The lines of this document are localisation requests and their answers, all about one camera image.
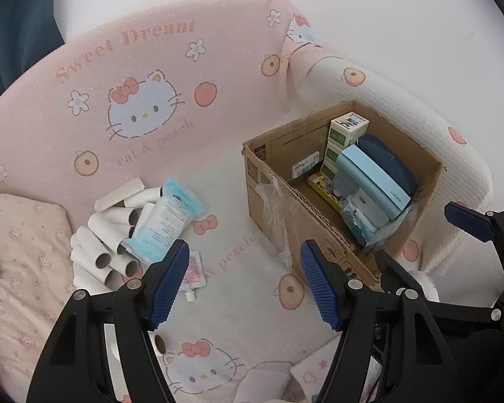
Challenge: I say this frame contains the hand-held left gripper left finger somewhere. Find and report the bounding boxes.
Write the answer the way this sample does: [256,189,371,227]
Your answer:
[25,238,191,403]

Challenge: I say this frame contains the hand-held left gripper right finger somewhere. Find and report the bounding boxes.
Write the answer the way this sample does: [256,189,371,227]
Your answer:
[299,239,458,403]

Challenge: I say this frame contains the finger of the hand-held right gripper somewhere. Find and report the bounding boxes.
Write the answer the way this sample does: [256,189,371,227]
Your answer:
[375,250,503,325]
[444,201,504,322]

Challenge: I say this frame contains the light blue whale print box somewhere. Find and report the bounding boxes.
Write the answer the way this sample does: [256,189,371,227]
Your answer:
[342,196,381,246]

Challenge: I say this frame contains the blue denim glasses case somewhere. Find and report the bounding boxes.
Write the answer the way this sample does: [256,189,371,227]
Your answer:
[356,134,419,203]

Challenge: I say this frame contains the brown cardboard box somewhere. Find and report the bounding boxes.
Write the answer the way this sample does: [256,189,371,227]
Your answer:
[241,100,445,288]

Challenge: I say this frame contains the white pink spout pouch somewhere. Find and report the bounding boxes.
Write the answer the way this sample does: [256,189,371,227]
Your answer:
[180,251,207,303]

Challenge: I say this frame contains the white blue face mask packet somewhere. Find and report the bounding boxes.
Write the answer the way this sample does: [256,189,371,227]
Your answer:
[122,177,205,266]

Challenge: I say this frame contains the white star print cloth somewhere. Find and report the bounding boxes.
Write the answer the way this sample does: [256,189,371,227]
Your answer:
[291,339,342,392]

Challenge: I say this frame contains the pile of white paper tubes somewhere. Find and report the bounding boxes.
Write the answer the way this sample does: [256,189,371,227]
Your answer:
[70,178,165,295]

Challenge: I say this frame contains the colourful yellow crayon box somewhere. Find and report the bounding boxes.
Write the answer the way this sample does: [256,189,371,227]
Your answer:
[306,171,346,213]

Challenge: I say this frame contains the pink printed pillow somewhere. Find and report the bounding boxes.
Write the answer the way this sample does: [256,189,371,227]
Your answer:
[0,193,79,387]

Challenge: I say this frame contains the pink printed sofa cover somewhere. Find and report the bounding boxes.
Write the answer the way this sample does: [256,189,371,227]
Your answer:
[0,0,495,403]

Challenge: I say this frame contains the dark blue curtain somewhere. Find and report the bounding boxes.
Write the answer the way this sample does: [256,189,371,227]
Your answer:
[0,0,67,112]

